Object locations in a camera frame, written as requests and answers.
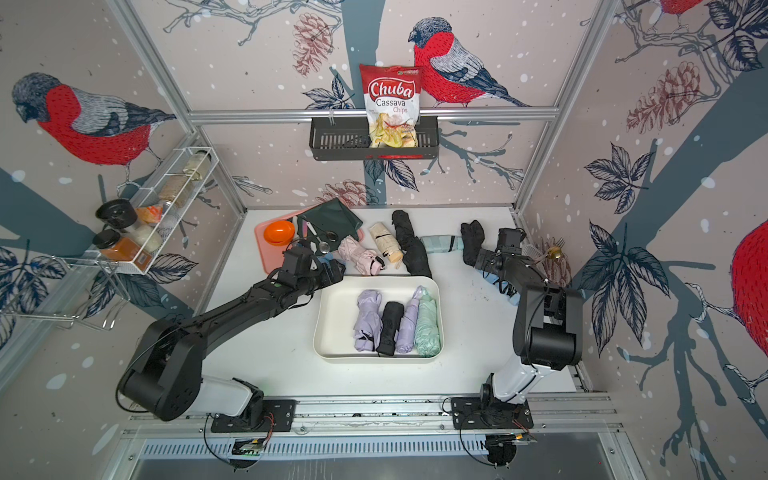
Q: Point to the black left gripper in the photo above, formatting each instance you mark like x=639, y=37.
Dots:
x=327, y=278

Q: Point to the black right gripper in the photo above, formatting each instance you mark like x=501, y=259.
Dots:
x=483, y=258

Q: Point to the pink umbrella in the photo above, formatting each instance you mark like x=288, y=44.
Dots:
x=366, y=261

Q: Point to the lavender umbrella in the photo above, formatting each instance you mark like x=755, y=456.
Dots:
x=368, y=325
x=406, y=333

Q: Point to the beige umbrella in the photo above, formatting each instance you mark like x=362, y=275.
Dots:
x=387, y=244

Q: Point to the long black umbrella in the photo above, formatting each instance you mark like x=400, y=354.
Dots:
x=415, y=257

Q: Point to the mint green umbrella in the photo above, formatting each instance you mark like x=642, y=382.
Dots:
x=427, y=334

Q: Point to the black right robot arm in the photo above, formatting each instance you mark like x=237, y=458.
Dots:
x=547, y=329

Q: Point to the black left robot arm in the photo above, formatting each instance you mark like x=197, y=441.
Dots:
x=165, y=377

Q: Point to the cream plastic storage box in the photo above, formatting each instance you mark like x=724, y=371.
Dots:
x=338, y=311

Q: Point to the pink plastic tray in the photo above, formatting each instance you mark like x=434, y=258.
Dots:
x=272, y=255

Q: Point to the clear cutlery holder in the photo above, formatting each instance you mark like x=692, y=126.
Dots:
x=546, y=251

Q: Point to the orange bowl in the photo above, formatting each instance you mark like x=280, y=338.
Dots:
x=279, y=233

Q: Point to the dark green cloth pouch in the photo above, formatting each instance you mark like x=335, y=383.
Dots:
x=328, y=224

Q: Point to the orange spice jar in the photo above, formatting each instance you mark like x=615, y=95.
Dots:
x=114, y=246

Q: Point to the black lid jar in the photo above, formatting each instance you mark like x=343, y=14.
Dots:
x=118, y=214

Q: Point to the red cassava chips bag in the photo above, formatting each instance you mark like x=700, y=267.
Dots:
x=392, y=103

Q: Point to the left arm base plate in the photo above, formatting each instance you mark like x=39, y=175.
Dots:
x=262, y=416

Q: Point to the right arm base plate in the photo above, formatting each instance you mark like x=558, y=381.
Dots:
x=467, y=413

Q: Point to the white wire wall rack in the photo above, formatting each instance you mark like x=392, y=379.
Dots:
x=161, y=206

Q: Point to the wire hook rack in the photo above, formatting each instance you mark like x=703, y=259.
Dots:
x=63, y=291

